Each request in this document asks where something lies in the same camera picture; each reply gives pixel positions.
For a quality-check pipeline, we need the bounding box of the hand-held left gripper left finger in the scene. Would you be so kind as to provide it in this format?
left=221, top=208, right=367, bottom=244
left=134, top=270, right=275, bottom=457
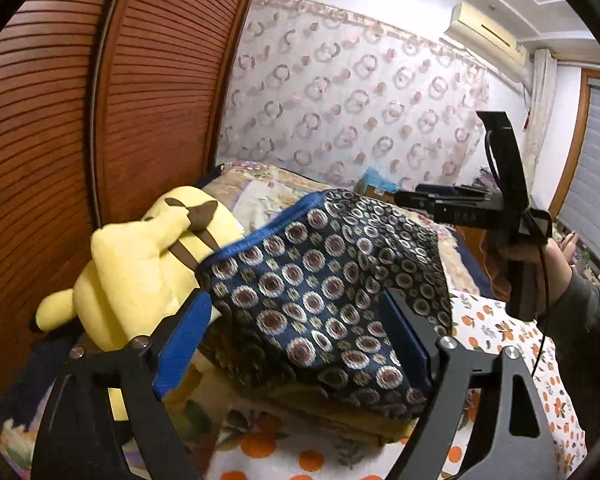
left=30, top=287, right=213, bottom=480

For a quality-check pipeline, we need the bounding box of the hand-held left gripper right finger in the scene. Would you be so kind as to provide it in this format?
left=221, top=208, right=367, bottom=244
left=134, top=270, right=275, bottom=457
left=377, top=287, right=556, bottom=480

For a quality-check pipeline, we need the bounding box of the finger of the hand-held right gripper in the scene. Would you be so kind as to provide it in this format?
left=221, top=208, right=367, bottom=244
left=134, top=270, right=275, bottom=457
left=415, top=183, right=495, bottom=201
left=394, top=190, right=443, bottom=210

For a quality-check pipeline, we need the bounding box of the dark patterned satin shirt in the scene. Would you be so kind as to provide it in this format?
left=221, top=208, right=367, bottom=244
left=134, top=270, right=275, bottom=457
left=195, top=187, right=453, bottom=418

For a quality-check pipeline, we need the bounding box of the person's right forearm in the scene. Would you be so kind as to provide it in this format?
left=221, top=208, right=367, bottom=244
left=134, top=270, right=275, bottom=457
left=540, top=272, right=600, bottom=461

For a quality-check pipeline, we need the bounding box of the person's right hand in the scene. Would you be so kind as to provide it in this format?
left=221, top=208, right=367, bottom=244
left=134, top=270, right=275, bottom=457
left=480, top=232, right=574, bottom=307

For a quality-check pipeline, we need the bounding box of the yellow plush toy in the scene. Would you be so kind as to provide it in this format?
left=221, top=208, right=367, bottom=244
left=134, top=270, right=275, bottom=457
left=35, top=185, right=246, bottom=421

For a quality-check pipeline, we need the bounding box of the brown patterned blanket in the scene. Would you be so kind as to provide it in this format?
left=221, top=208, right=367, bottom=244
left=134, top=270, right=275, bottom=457
left=200, top=330, right=421, bottom=446

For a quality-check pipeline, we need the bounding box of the cream window curtain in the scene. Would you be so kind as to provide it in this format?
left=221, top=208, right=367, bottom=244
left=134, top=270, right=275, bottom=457
left=522, top=47, right=561, bottom=211

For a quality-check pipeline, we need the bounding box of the white air conditioner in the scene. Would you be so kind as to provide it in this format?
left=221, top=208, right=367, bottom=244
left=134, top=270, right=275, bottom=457
left=442, top=2, right=528, bottom=83

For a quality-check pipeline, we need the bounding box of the sheer ring-patterned curtain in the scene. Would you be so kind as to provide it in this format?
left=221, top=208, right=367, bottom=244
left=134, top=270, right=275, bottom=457
left=215, top=0, right=491, bottom=193

